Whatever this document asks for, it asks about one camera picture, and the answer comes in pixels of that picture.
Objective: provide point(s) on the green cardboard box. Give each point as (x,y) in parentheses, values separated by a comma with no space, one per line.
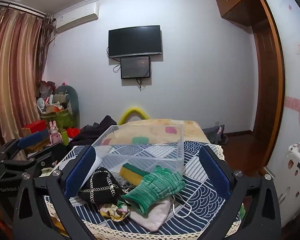
(62,118)

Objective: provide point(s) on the white air conditioner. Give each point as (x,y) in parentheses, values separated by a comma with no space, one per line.
(77,17)

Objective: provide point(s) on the pink bunny toy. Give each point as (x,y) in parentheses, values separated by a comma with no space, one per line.
(54,132)

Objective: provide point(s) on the yellow curved cushion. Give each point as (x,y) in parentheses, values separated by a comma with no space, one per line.
(133,111)

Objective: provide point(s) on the small black monitor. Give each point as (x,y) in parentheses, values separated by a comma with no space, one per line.
(135,67)

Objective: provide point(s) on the red plastic item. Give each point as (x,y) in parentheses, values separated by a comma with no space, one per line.
(72,132)

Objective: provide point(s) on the white small fridge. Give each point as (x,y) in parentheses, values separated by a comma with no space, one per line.
(293,180)

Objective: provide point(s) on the clear plastic box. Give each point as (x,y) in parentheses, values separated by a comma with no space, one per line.
(145,155)

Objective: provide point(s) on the pile of household clutter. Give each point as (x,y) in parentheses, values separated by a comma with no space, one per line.
(50,97)

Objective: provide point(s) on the black clothing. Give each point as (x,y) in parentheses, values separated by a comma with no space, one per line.
(100,127)

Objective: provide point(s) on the grey cushion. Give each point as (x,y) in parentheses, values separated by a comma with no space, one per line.
(73,97)

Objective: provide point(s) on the beige printed blanket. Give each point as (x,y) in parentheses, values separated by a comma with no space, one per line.
(160,125)

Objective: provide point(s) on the wooden wardrobe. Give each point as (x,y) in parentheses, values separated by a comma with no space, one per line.
(267,80)

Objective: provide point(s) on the dark grey cloth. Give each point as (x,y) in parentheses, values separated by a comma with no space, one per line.
(213,131)

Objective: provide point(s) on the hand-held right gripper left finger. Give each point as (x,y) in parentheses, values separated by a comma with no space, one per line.
(79,172)

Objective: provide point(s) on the green knit glove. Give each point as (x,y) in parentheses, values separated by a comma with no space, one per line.
(152,187)

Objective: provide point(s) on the green bottle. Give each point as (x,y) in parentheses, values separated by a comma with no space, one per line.
(64,136)

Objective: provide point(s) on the white sliding wardrobe door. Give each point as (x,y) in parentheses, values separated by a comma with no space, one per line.
(292,85)

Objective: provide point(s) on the pink face mask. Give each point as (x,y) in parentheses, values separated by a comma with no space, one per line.
(150,217)

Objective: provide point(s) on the red box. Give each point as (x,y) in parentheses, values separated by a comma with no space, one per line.
(36,126)

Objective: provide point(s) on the black wall television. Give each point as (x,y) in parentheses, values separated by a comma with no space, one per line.
(135,41)

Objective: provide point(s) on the curtain rail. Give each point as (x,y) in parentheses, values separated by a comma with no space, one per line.
(20,8)

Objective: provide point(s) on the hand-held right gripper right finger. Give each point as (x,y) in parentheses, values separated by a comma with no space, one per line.
(215,175)

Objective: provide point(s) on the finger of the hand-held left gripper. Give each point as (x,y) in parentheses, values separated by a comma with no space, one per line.
(32,139)
(27,162)

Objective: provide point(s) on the floral scrunchie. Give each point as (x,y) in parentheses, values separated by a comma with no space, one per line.
(115,211)

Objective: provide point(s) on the striped brown curtain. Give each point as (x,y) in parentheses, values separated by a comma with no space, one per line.
(12,75)

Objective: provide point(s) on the blue patterned tablecloth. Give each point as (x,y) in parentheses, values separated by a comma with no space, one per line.
(197,212)

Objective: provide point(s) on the yellow green sponge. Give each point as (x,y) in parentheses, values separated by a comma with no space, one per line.
(132,173)

